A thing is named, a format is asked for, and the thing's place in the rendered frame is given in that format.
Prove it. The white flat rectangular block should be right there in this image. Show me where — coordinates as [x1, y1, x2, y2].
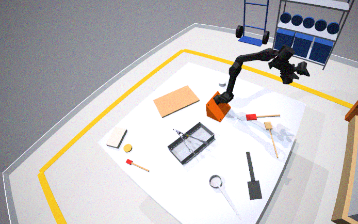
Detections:
[106, 127, 127, 149]

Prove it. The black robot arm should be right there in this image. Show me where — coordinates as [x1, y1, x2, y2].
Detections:
[213, 44, 295, 105]

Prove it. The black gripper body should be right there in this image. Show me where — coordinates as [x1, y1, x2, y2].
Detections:
[280, 61, 307, 75]

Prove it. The small grey cylinder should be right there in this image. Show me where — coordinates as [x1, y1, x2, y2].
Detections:
[219, 79, 225, 87]

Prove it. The yellow round disc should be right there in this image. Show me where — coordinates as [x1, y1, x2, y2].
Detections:
[123, 144, 133, 152]

